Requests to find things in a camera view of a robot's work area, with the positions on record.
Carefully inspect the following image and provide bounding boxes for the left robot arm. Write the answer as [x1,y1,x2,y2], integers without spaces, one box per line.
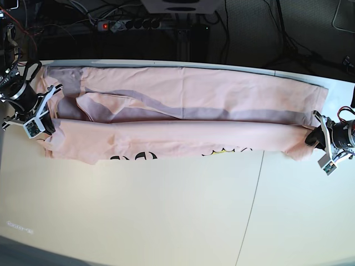
[305,92,354,151]

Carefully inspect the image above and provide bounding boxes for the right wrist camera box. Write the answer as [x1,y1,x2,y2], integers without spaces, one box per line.
[23,116,45,139]

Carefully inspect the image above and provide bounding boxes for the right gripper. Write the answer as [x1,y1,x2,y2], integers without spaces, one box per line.
[2,84,63,135]

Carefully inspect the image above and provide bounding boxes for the black power strip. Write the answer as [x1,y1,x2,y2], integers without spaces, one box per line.
[97,19,163,33]

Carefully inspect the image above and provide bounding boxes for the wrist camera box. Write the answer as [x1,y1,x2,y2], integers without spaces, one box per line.
[23,116,45,139]
[318,152,337,172]

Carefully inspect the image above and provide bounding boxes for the aluminium table leg post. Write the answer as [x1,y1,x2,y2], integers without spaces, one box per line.
[176,29,190,62]

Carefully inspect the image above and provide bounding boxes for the white cable loop on floor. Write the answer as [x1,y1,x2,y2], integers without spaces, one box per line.
[331,0,355,34]

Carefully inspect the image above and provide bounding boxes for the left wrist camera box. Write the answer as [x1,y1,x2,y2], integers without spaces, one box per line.
[318,152,337,172]

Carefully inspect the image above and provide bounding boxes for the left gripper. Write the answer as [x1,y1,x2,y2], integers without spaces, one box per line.
[305,110,354,151]

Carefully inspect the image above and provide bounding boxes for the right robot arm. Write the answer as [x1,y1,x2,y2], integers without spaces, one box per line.
[1,1,63,139]

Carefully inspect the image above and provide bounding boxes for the black power adapter box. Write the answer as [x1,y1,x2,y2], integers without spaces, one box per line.
[190,23,210,63]

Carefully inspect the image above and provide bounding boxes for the pink T-shirt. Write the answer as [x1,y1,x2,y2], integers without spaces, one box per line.
[35,66,328,164]

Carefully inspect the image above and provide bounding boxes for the black floor cable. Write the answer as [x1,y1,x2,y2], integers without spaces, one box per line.
[277,0,333,67]

